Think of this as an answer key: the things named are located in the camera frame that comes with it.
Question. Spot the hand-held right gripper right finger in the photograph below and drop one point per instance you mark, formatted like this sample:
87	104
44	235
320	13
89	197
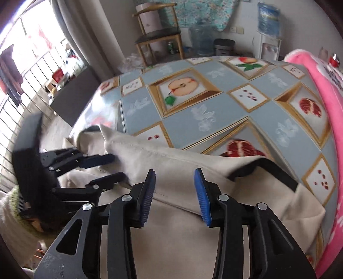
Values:
202	198

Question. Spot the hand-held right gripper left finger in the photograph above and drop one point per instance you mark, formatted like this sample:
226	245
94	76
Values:
147	198

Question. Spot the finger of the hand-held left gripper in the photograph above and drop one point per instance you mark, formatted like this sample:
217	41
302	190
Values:
107	181
93	160

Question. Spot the cream jacket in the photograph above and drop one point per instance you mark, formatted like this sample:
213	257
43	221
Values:
182	166

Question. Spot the person's left forearm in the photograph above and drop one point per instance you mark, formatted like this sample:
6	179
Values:
10	214

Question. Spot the metal window railing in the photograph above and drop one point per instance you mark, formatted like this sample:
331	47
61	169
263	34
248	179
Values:
10	120

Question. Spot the red box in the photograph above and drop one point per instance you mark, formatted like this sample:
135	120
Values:
57	75

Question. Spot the fruit print tablecloth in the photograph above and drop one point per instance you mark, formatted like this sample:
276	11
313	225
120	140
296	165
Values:
222	107

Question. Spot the dark hanging garment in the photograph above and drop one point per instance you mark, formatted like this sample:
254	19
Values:
10	75

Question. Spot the white plastic bag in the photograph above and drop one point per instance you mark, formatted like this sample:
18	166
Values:
131	63

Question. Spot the grey curtain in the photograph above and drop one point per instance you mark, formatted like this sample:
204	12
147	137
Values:
88	35

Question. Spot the pink hanging garment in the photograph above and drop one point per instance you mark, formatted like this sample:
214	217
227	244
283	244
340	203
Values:
43	40

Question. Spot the green can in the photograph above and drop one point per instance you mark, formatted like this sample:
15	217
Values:
170	47

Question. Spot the wooden chair with dark seat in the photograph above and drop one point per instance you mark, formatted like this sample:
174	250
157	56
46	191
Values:
158	35

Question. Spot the white cylinder tube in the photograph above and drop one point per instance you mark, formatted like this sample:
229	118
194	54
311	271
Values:
148	21

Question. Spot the dark trash can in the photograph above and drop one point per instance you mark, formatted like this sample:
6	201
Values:
224	47

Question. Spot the clear empty water jug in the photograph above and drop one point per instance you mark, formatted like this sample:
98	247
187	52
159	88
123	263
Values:
202	40

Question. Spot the pink blanket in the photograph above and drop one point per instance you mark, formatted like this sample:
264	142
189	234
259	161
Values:
332	107

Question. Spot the white water dispenser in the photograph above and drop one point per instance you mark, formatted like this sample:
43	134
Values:
268	48

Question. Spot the teal floral cloth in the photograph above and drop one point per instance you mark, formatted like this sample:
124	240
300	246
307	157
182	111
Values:
203	13

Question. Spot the glass jar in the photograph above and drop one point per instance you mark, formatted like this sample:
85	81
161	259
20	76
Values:
323	53

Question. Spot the blue water dispenser bottle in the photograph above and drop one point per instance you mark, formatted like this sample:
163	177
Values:
268	18

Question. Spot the red can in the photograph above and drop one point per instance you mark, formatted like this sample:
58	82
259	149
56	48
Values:
335	61

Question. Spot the wall socket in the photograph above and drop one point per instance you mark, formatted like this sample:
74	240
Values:
237	30

